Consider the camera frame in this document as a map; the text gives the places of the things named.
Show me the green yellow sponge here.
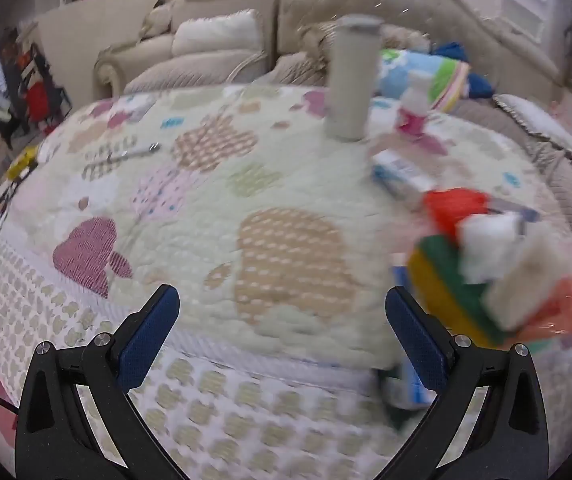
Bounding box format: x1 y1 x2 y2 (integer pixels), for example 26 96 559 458
407 235 506 348

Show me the purple white medicine box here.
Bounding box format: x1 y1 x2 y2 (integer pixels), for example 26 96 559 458
371 150 437 209

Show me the white foam block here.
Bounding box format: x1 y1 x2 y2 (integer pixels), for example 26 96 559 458
481 221 571 333

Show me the orange snack wrapper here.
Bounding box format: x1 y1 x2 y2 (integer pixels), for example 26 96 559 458
503 276 572 349

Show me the red mesh scrubber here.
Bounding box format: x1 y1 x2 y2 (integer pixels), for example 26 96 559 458
423 188 490 246

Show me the patchwork quilted blanket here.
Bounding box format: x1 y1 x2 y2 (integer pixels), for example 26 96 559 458
0 85 572 479

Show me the metal spoon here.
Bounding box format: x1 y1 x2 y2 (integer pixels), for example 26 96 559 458
89 143 162 167

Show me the white ruffled cushion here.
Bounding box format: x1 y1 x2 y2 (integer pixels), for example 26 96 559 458
492 94 572 161

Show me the white pink pill bottle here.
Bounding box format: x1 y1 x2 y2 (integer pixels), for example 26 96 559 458
395 70 432 138

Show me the blue knit cloth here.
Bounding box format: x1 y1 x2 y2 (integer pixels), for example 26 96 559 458
430 40 497 100

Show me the striped colourful pillow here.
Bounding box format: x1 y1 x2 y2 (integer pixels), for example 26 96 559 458
376 49 470 112

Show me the grey thermos bottle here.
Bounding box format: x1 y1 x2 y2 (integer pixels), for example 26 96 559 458
325 14 383 142

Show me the beige quilted sofa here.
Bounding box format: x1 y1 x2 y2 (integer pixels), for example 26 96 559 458
94 0 277 96

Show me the white fluffy pillow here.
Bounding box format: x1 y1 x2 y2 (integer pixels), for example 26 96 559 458
171 9 264 58

